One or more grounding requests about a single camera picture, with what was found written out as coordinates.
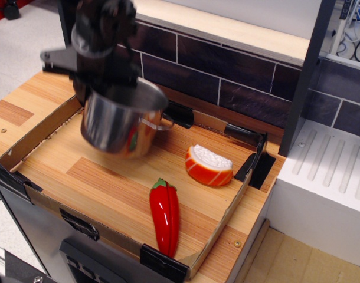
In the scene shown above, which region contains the toy salmon sushi piece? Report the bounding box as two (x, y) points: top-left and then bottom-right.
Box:
(185, 144), (233, 186)

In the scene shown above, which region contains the black wheel on floor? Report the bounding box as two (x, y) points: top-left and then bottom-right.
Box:
(0, 0), (20, 21)

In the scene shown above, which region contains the shiny metal pot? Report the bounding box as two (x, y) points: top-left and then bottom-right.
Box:
(81, 78), (174, 158)

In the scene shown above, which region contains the cardboard fence with black tape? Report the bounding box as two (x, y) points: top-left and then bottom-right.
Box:
(0, 90), (283, 282)

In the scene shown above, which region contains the white sink drainboard unit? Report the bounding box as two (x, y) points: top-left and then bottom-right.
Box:
(267, 121), (360, 266)

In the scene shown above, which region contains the red toy chili pepper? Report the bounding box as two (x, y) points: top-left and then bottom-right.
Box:
(149, 178), (180, 258)

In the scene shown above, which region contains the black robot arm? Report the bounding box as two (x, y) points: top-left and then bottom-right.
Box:
(40, 1), (140, 105)

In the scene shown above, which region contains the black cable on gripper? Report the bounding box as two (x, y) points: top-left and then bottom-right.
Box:
(117, 44), (139, 71)

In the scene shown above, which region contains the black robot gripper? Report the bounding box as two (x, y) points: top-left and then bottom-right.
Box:
(40, 45), (140, 107)

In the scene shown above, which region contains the dark grey vertical post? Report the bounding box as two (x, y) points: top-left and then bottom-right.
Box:
(279, 0), (335, 157)

